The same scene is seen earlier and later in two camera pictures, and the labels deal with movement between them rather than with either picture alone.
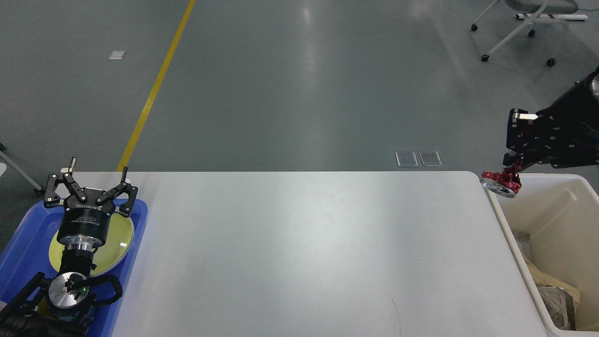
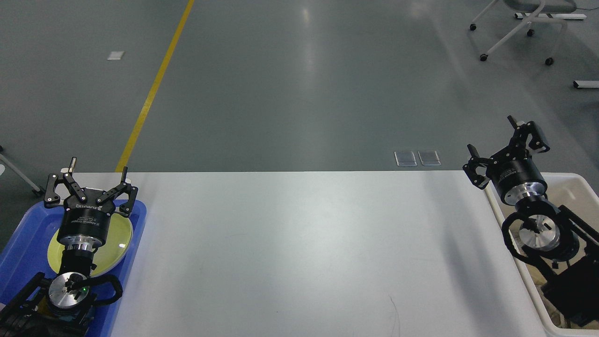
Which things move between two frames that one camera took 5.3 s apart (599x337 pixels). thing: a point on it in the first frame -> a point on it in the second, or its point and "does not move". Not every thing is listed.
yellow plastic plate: (108, 256) does not move
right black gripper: (568, 128) -> (514, 173)
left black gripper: (84, 225) does not move
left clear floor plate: (406, 159) does not move
